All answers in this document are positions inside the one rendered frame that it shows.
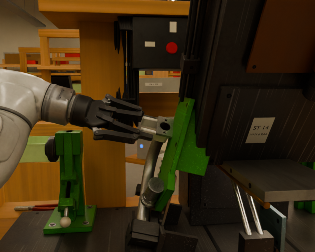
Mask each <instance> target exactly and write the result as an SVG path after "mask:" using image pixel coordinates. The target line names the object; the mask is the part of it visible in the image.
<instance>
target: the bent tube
mask: <svg viewBox="0 0 315 252"><path fill-rule="evenodd" d="M173 129H174V120H173V119H170V118H166V117H162V116H158V120H157V128H156V135H157V136H161V137H165V138H169V139H172V137H173ZM163 144H164V143H163V142H159V141H155V140H152V142H151V145H150V148H149V151H148V154H147V158H146V161H145V166H144V170H143V176H142V182H141V189H140V197H139V204H138V212H137V220H141V221H146V222H149V220H150V210H151V208H147V207H145V206H143V204H142V203H141V197H142V195H143V193H144V192H145V191H146V190H147V188H148V182H149V180H150V179H152V178H154V174H155V169H156V165H157V161H158V157H159V154H160V151H161V148H162V146H163Z"/></svg>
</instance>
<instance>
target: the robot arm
mask: <svg viewBox="0 0 315 252"><path fill-rule="evenodd" d="M142 110H143V108H142V107H140V106H137V105H134V104H131V103H128V102H125V101H123V100H120V99H117V98H114V97H113V96H111V95H110V94H106V96H105V98H104V99H103V100H93V99H92V98H91V97H89V96H85V95H81V94H78V95H76V91H75V90H74V89H70V88H66V87H63V86H59V85H57V84H52V83H49V82H47V81H45V80H43V79H41V78H39V77H36V76H34V75H30V74H27V73H23V72H18V71H13V70H6V69H0V189H1V188H2V187H3V186H4V185H5V184H6V183H7V182H8V180H9V179H10V178H11V176H12V175H13V173H14V172H15V170H16V168H17V166H18V164H19V162H20V160H21V158H22V156H23V154H24V152H25V149H26V147H27V144H28V140H29V136H30V134H31V131H32V129H33V128H34V126H35V125H36V124H37V122H38V121H39V120H40V121H45V122H49V123H53V124H57V125H62V126H66V125H67V124H68V123H70V124H71V125H74V126H78V127H82V128H84V127H87V128H89V129H90V130H92V131H93V135H94V136H93V140H95V141H100V140H106V141H113V142H119V143H125V144H131V145H134V144H135V142H136V141H137V140H138V139H142V140H145V141H149V142H152V140H154V141H158V142H161V143H166V142H167V140H168V138H167V137H163V136H159V135H156V131H154V130H150V129H147V128H143V127H141V129H140V130H139V129H137V128H134V127H131V126H129V125H126V124H123V123H121V122H118V121H115V119H119V120H126V121H133V122H141V124H140V125H141V126H146V127H150V128H154V129H157V124H158V119H156V118H155V117H153V116H148V115H145V112H144V111H142ZM102 128H104V129H107V130H102ZM112 130H113V131H112Z"/></svg>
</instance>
